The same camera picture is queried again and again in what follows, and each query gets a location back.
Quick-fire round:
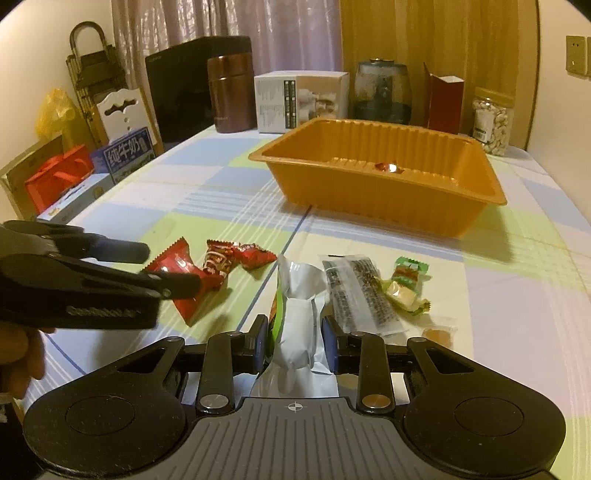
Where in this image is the tiny red candy packet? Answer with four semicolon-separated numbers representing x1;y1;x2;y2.
375;162;405;174

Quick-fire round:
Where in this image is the clear jar of nuts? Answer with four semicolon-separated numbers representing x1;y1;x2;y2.
472;87;515;156

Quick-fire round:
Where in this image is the large red snack packet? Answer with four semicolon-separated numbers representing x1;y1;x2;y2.
143;237;224;325

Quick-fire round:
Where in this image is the green candy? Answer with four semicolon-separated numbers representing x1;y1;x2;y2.
392;256;429;290

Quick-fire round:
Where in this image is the clear dark seaweed packet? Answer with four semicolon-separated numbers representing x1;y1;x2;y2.
322;255;406;337

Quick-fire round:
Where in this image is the brown metal thermos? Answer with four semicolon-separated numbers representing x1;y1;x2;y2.
207;52;256;133

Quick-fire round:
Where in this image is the person's left hand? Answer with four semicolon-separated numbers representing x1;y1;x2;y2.
1;322;55;400

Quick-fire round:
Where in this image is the yellow candy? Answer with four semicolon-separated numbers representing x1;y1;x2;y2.
380;280;431;315

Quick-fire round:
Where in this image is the small red candy packet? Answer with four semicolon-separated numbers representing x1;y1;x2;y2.
202;239;238;278

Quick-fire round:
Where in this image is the clear brown candy packet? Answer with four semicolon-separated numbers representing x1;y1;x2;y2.
417;314;458;349

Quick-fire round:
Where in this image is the light blue carton box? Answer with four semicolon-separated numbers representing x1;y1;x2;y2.
37;173;114;224

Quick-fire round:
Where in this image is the yellow curtain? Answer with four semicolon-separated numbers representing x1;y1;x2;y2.
339;1;540;148

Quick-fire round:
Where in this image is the white wooden chair back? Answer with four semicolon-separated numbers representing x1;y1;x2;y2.
97;89;156;145

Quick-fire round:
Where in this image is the orange plastic tray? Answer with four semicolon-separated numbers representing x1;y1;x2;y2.
249;118;507;238

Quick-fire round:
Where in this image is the red gift bag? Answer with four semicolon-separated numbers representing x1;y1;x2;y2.
24;145;94;214

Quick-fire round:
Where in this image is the double wall socket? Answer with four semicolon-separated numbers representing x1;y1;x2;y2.
565;35;590;77

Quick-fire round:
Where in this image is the dark glass jar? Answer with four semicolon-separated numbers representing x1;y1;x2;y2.
353;59;412;125

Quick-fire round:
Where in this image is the silver green snack bag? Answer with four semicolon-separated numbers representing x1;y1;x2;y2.
250;256;339;398

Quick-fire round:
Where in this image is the folding step ladder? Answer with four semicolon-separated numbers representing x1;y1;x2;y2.
66;21;127;148

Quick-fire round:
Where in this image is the blue milk carton box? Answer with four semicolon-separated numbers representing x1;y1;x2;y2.
90;127;156;183

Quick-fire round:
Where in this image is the pink curtain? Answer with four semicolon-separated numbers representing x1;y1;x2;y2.
111;0;342;90

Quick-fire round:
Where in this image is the yellow plastic bag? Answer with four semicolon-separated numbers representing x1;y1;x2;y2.
35;88;76;143

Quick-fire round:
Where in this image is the dark red open carton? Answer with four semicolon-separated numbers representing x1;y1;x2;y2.
424;63;465;134

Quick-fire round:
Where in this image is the white product box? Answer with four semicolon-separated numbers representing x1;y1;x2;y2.
254;70;349;134

